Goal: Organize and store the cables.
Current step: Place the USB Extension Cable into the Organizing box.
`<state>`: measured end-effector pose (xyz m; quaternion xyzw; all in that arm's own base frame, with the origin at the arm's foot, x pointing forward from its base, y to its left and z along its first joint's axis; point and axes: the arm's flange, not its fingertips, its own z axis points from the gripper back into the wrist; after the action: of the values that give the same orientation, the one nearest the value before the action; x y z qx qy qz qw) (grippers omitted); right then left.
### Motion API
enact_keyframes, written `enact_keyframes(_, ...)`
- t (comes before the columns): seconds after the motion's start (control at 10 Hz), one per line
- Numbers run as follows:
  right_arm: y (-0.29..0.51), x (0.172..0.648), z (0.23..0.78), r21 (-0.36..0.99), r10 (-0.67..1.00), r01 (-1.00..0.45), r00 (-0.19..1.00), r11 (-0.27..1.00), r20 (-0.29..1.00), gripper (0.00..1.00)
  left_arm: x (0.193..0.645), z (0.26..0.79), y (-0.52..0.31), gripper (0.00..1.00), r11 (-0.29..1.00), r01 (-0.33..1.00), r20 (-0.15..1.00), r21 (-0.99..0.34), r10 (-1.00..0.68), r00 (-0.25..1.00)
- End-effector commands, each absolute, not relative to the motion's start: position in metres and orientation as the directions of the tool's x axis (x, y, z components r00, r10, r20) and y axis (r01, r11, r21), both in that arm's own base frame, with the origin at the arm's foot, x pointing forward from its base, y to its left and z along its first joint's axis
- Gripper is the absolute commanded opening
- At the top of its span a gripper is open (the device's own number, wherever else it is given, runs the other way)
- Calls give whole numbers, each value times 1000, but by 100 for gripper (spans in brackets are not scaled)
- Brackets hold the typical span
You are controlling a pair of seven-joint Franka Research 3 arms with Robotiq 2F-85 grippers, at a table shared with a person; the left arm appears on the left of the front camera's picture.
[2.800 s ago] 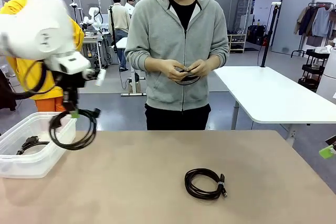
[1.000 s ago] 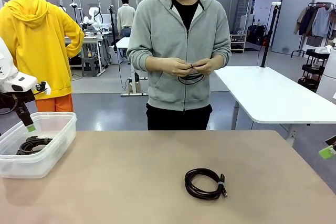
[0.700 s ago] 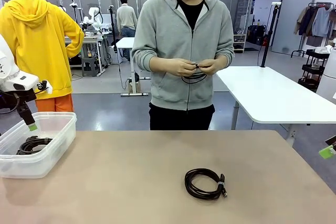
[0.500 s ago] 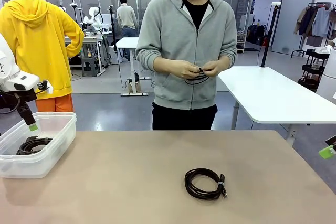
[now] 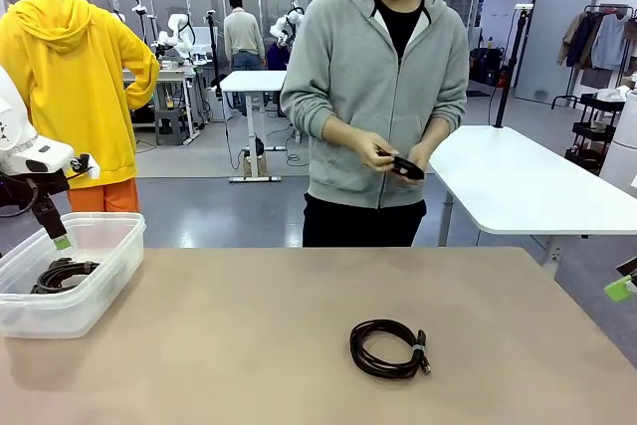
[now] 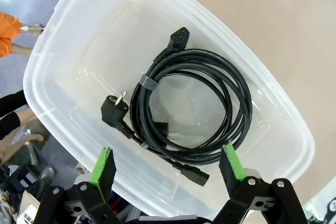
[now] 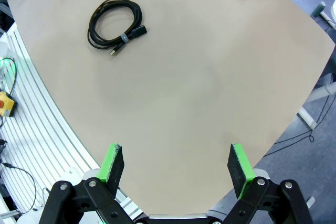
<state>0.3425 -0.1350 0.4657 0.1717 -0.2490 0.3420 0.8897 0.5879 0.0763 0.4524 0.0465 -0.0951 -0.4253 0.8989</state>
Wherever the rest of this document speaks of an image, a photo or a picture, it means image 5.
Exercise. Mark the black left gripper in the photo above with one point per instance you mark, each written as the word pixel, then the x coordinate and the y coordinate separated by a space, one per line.
pixel 30 188

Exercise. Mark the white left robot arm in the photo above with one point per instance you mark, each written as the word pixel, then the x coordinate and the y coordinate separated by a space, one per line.
pixel 20 146

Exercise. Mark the person's left forearm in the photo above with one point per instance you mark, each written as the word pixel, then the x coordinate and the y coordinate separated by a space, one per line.
pixel 437 134

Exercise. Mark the person's right forearm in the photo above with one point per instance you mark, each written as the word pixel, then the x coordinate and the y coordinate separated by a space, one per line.
pixel 343 129

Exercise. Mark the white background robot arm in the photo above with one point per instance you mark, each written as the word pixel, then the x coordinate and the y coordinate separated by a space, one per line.
pixel 286 24
pixel 176 29

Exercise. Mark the person's left hand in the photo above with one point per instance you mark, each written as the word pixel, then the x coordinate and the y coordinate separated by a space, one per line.
pixel 424 156

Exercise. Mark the person's right hand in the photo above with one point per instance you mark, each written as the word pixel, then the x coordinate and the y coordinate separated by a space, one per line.
pixel 375 151

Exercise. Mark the orange mannequin shorts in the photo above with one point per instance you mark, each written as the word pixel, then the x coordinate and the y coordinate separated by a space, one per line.
pixel 107 196

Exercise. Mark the clear plastic storage bin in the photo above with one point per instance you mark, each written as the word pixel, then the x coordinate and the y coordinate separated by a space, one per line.
pixel 74 315

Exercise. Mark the yellow hoodie on mannequin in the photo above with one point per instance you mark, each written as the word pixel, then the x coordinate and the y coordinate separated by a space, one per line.
pixel 64 96

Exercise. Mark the large white table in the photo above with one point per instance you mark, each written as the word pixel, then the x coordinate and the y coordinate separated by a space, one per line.
pixel 522 171

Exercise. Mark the grey step stool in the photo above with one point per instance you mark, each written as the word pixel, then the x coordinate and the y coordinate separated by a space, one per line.
pixel 171 124

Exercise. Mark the black utility cart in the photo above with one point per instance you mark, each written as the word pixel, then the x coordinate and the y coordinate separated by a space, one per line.
pixel 592 131

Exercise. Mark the grey workbench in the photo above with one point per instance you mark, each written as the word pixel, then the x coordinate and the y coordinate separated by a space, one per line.
pixel 174 76

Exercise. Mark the white standing desk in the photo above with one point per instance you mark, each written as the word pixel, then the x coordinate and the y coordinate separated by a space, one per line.
pixel 254 80

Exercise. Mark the clothes rack with coats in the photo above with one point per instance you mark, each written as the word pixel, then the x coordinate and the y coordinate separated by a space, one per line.
pixel 607 37

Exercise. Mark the black tripod pole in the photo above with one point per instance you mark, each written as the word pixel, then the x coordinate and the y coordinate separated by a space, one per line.
pixel 512 57

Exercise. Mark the black bags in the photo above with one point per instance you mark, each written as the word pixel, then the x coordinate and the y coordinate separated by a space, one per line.
pixel 485 66

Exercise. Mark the person in beige sweater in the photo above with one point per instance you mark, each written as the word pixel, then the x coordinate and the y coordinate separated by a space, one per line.
pixel 244 32

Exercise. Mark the black trousers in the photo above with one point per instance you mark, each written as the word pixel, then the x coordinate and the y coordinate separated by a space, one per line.
pixel 358 226

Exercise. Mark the seated person in blue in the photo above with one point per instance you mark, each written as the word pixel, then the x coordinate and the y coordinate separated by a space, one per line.
pixel 277 57

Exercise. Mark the grey zip hoodie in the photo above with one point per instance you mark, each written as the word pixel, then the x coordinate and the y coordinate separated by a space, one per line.
pixel 348 71

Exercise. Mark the black t-shirt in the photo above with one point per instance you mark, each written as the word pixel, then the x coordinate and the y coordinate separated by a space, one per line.
pixel 398 22

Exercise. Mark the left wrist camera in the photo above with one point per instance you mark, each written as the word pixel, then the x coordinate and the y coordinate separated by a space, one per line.
pixel 79 163

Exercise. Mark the tripod with white camera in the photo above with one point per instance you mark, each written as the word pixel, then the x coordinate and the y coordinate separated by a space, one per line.
pixel 139 7

